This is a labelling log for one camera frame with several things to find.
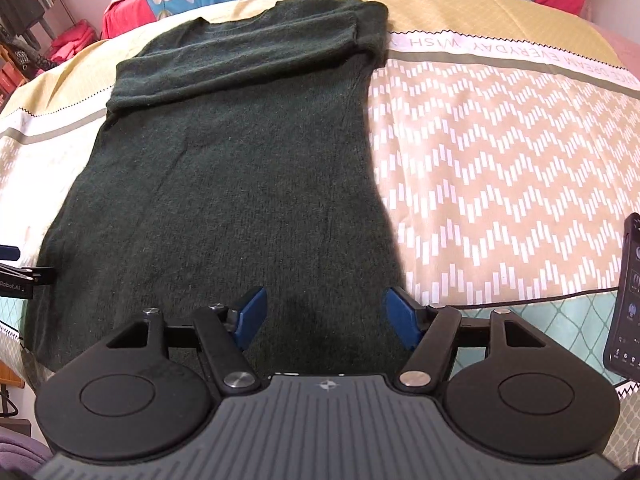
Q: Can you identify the yellow and pink patterned quilt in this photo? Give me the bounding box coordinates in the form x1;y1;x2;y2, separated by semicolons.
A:
1;0;639;479

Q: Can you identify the dark green knit sweater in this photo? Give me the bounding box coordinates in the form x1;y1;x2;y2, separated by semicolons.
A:
24;0;407;375

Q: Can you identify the black smartphone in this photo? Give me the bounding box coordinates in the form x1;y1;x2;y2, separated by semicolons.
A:
603;212;640;382

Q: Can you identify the red bags pile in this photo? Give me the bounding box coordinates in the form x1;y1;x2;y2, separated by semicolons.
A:
47;20;98;64

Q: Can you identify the clothes rack with garments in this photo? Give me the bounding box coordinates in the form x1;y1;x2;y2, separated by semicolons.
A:
1;0;55;80

